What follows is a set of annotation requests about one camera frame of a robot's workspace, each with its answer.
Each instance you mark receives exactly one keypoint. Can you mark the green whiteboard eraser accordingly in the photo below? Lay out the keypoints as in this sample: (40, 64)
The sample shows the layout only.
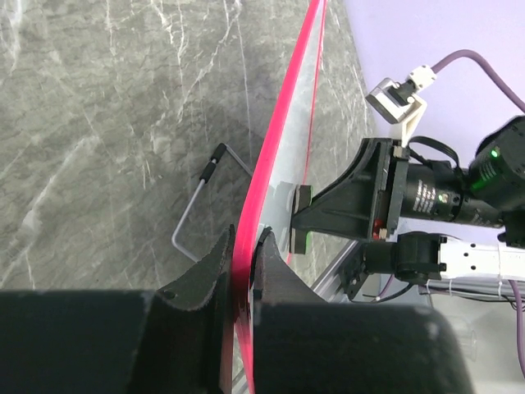
(298, 231)

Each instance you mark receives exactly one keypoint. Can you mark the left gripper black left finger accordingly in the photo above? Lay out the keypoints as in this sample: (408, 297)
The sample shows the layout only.
(177, 339)

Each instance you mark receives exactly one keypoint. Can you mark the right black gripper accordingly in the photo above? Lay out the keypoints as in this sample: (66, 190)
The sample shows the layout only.
(354, 205)

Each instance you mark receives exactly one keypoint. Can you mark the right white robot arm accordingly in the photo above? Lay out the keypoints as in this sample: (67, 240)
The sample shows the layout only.
(486, 240)

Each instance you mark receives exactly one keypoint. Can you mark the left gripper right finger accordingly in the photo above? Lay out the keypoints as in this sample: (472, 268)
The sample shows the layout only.
(304, 344)

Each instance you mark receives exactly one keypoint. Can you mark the pink-framed whiteboard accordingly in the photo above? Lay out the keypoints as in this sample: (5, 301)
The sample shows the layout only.
(280, 169)

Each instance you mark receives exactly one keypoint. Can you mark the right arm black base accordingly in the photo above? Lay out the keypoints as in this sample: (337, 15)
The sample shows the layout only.
(377, 257)

